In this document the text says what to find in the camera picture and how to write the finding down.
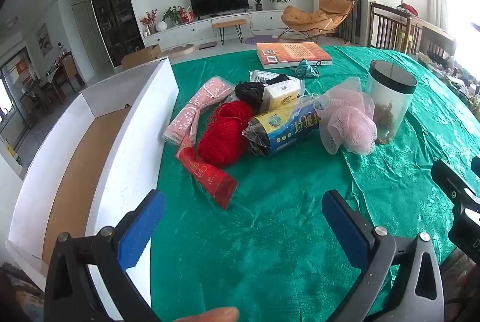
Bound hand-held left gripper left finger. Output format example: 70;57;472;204
45;189;167;322

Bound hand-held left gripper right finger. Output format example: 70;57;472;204
322;189;445;322

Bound white cardboard box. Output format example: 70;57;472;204
5;57;181;322

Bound red envelope packet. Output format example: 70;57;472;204
175;134;239;211

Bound pink bath pouf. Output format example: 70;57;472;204
314;77;377;156

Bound blue yellow garbage bag roll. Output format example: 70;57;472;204
242;100;327;157

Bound red yarn ball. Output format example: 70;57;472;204
197;100;256;169

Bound pink floral packet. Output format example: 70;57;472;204
162;77;235;147

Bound white yellow tissue pack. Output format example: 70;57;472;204
260;79;302;112

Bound teal fabric pouch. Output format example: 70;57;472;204
294;59;319;79

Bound black yarn ball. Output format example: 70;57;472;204
234;80;269;108

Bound silver white wipes packet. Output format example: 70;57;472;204
249;69;289;84

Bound person's left hand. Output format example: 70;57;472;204
176;307;241;322

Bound green tablecloth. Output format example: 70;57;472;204
150;44;480;322

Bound clear jar with black lid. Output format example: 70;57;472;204
365;60;418;145

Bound dark wooden chair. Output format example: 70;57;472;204
369;2;413;52
414;23;456;58

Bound patterned chair cushion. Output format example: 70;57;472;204
0;262;47;322

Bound brown cardboard box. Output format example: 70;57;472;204
121;44;162;69

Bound wooden dining chair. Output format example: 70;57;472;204
52;52;81;93

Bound beige oval floor pad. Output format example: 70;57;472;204
155;43;196;59

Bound orange book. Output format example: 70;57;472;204
256;41;334;69

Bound white television cabinet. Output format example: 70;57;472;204
142;8;289;50

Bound purple round mat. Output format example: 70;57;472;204
244;35;276;45

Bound red flowers in vase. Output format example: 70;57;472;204
139;10;158;35

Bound orange lounge chair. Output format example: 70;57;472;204
280;0;355;43

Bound bushy potted plant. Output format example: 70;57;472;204
162;5;184;26

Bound wooden bench with black legs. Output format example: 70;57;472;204
212;19;248;45

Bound black glass display cabinet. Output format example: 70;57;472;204
85;0;145;69

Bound framed wall painting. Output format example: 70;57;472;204
36;23;51;57

